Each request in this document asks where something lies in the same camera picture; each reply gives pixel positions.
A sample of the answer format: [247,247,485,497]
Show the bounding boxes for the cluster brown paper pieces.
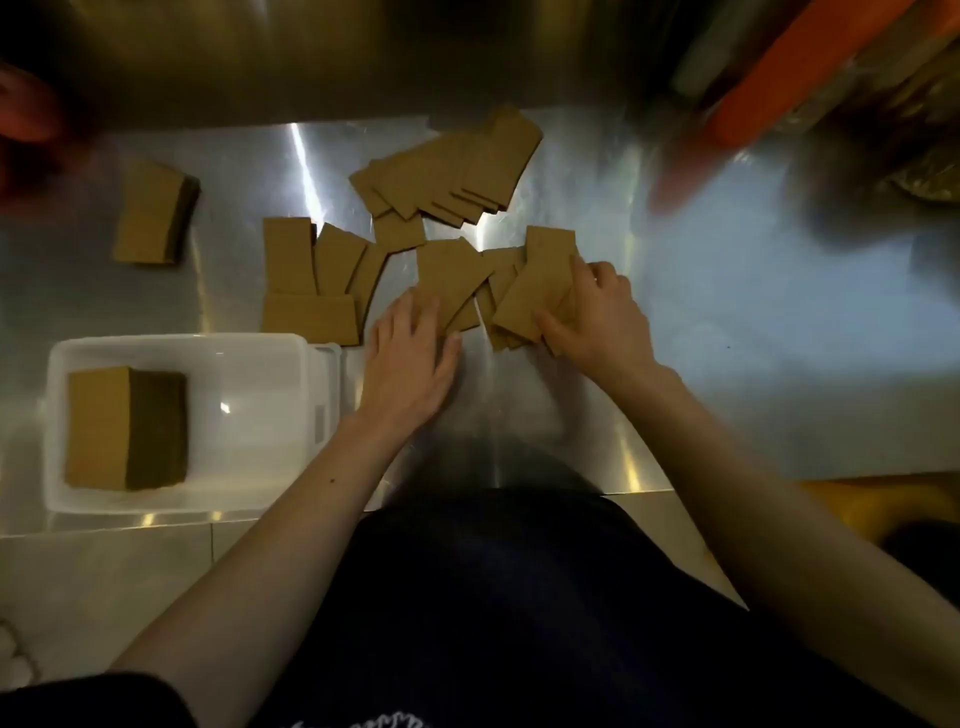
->
[476,224,579,358]

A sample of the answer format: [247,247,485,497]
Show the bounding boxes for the small cardboard stack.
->
[112,161,202,266]

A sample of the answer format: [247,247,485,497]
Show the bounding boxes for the black printed shirt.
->
[0,487,931,728]

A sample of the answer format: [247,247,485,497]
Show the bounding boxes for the fanned row brown paper pieces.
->
[348,104,545,229]

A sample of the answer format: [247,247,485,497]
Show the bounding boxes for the yellow stool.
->
[798,476,960,545]

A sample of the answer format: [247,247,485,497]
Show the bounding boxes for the person's left hand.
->
[352,288,464,449]

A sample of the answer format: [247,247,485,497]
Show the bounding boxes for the person's left forearm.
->
[108,416,421,728]

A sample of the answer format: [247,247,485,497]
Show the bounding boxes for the person's right forearm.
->
[599,359,960,728]

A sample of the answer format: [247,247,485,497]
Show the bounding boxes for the white plastic tray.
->
[41,333,365,519]

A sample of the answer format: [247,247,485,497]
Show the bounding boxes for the clear bag of dried goods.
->
[888,138,960,204]

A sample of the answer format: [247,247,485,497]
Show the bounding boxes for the person's right hand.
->
[533,254,663,397]

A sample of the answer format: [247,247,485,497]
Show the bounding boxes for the orange box at right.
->
[708,0,960,151]

